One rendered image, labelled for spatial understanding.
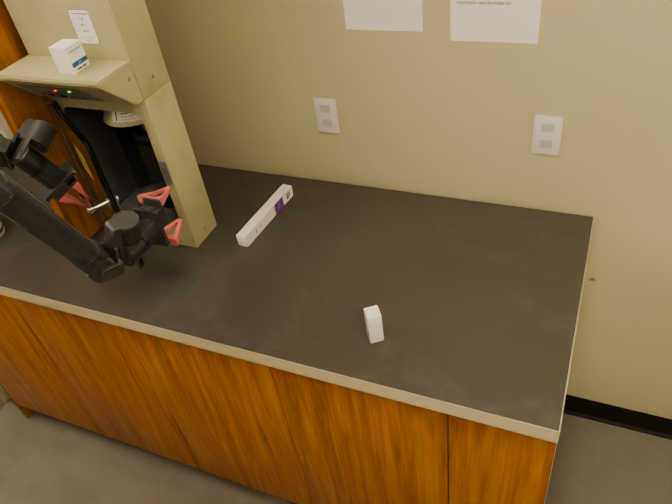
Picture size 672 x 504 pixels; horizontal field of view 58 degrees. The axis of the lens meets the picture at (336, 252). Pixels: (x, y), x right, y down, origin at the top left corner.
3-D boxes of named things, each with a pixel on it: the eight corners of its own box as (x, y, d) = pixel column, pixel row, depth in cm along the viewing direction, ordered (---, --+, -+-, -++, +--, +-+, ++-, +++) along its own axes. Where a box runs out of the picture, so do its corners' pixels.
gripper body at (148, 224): (160, 208, 138) (140, 228, 133) (173, 242, 145) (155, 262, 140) (137, 204, 141) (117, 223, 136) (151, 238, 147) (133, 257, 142)
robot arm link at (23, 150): (3, 162, 139) (18, 159, 136) (16, 139, 142) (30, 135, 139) (28, 179, 144) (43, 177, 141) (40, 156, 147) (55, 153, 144)
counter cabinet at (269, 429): (123, 306, 300) (43, 151, 242) (556, 415, 225) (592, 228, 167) (25, 417, 256) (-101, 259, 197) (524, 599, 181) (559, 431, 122)
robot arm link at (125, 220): (82, 260, 135) (101, 284, 131) (73, 223, 126) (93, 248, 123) (131, 238, 141) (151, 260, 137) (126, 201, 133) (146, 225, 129)
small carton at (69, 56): (73, 63, 142) (63, 38, 138) (90, 64, 140) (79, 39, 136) (59, 73, 138) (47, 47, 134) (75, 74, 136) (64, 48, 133)
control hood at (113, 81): (45, 91, 157) (27, 54, 150) (144, 100, 145) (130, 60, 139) (12, 112, 149) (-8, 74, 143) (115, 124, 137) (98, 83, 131)
